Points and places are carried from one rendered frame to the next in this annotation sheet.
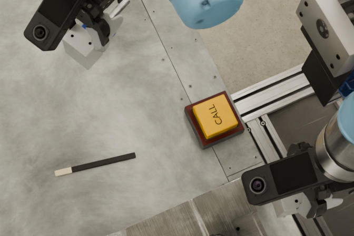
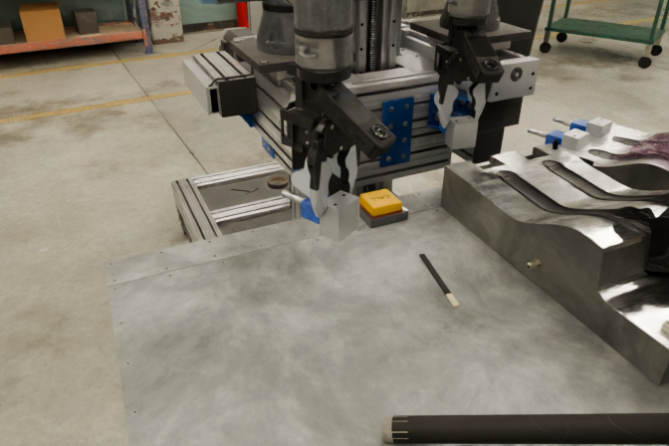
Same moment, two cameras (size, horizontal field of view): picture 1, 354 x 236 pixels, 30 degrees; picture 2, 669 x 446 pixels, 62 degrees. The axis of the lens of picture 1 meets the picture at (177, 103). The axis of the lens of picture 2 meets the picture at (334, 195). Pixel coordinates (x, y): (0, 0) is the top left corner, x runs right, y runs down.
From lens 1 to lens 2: 108 cm
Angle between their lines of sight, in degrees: 60
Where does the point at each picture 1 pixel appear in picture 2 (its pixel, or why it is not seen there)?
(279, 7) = not seen: hidden behind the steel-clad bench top
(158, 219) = (496, 201)
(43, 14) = (362, 121)
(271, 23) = not seen: hidden behind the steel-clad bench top
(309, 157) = (470, 36)
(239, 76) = not seen: hidden behind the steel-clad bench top
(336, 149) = not seen: outside the picture
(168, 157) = (419, 237)
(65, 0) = (351, 101)
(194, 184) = (441, 224)
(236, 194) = (459, 167)
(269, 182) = (488, 59)
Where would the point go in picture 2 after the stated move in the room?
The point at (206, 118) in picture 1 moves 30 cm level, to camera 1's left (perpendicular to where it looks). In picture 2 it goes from (384, 201) to (373, 306)
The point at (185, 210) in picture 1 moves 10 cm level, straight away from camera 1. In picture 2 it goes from (483, 188) to (426, 180)
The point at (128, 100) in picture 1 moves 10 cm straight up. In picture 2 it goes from (362, 260) to (364, 209)
